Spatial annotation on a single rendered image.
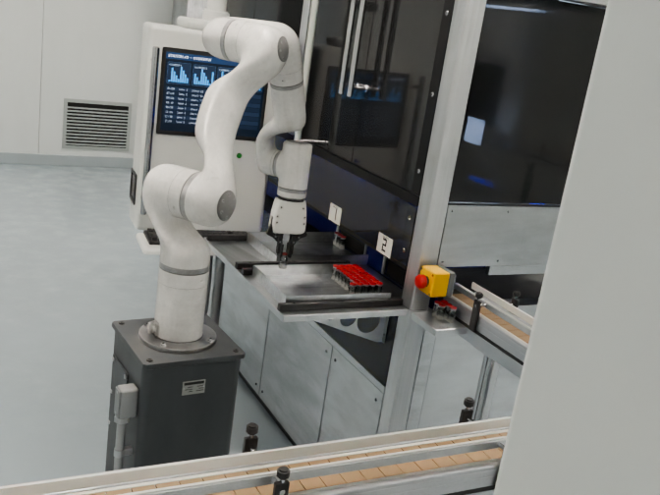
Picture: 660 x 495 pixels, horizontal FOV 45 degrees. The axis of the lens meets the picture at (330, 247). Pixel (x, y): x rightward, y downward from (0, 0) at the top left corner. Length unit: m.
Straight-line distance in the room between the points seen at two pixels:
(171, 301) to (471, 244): 0.93
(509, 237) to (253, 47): 1.02
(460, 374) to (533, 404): 1.87
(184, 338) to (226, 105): 0.56
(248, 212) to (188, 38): 0.70
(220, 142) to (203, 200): 0.15
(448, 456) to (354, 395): 1.16
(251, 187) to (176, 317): 1.25
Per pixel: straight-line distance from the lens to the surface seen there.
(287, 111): 2.13
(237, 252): 2.63
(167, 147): 2.98
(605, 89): 0.64
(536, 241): 2.53
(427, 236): 2.27
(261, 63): 1.87
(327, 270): 2.53
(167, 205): 1.87
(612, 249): 0.62
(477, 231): 2.37
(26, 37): 7.41
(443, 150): 2.22
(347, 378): 2.69
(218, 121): 1.87
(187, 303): 1.91
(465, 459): 1.54
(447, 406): 2.59
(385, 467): 1.45
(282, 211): 2.25
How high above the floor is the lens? 1.68
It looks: 17 degrees down
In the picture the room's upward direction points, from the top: 8 degrees clockwise
